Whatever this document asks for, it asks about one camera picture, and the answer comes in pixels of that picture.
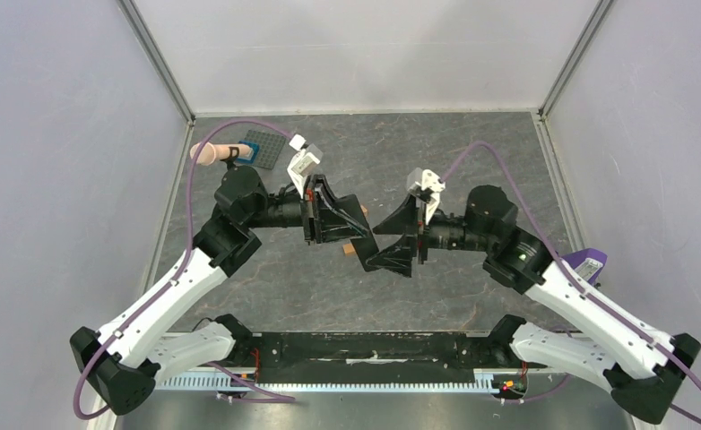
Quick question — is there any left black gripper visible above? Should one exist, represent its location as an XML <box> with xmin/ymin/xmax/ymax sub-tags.
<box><xmin>245</xmin><ymin>175</ymin><xmax>369</xmax><ymax>246</ymax></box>

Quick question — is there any black remote control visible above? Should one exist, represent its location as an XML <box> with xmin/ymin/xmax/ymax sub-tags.
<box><xmin>350</xmin><ymin>228</ymin><xmax>379</xmax><ymax>272</ymax></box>

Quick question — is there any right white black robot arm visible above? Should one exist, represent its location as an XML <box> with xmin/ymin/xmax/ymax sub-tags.
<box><xmin>366</xmin><ymin>185</ymin><xmax>701</xmax><ymax>425</ymax></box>

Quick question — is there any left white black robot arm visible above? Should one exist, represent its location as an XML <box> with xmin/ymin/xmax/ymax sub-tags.
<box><xmin>69</xmin><ymin>166</ymin><xmax>372</xmax><ymax>420</ymax></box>

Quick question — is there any small wooden rectangular block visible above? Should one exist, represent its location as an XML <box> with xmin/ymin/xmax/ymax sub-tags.
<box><xmin>342</xmin><ymin>244</ymin><xmax>356</xmax><ymax>256</ymax></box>

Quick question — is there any blue square block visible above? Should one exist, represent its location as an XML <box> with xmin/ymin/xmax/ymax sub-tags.
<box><xmin>236</xmin><ymin>141</ymin><xmax>260</xmax><ymax>165</ymax></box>

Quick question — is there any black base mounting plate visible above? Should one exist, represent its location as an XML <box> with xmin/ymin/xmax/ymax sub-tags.
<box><xmin>214</xmin><ymin>314</ymin><xmax>525</xmax><ymax>384</ymax></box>

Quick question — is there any beige wooden peg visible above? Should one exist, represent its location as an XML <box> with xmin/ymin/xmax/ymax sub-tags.
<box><xmin>189</xmin><ymin>142</ymin><xmax>239</xmax><ymax>166</ymax></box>

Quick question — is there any purple plastic holder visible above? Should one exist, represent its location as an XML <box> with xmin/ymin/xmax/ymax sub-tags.
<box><xmin>562</xmin><ymin>248</ymin><xmax>608</xmax><ymax>288</ymax></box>

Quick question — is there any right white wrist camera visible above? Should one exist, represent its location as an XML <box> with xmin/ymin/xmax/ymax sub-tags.
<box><xmin>406</xmin><ymin>168</ymin><xmax>446</xmax><ymax>225</ymax></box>

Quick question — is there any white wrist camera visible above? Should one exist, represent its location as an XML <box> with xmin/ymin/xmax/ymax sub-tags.
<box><xmin>287</xmin><ymin>133</ymin><xmax>324</xmax><ymax>197</ymax></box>
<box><xmin>406</xmin><ymin>168</ymin><xmax>446</xmax><ymax>225</ymax></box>

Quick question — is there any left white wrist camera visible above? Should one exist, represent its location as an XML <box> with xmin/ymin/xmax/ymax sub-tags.
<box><xmin>287</xmin><ymin>133</ymin><xmax>324</xmax><ymax>197</ymax></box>

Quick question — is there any grey studded base plate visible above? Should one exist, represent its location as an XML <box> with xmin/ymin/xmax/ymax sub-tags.
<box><xmin>241</xmin><ymin>130</ymin><xmax>287</xmax><ymax>169</ymax></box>

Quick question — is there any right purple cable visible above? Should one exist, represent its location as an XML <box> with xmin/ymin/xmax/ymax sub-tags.
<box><xmin>440</xmin><ymin>141</ymin><xmax>701</xmax><ymax>430</ymax></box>

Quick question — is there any purple cable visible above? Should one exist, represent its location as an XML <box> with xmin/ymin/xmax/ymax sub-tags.
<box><xmin>74</xmin><ymin>119</ymin><xmax>296</xmax><ymax>421</ymax></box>
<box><xmin>440</xmin><ymin>141</ymin><xmax>701</xmax><ymax>430</ymax></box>

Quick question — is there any white slotted cable duct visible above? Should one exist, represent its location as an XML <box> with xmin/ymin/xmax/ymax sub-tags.
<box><xmin>155</xmin><ymin>371</ymin><xmax>500</xmax><ymax>395</ymax></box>

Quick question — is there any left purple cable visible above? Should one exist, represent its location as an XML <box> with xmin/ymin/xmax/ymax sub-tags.
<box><xmin>74</xmin><ymin>119</ymin><xmax>296</xmax><ymax>421</ymax></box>

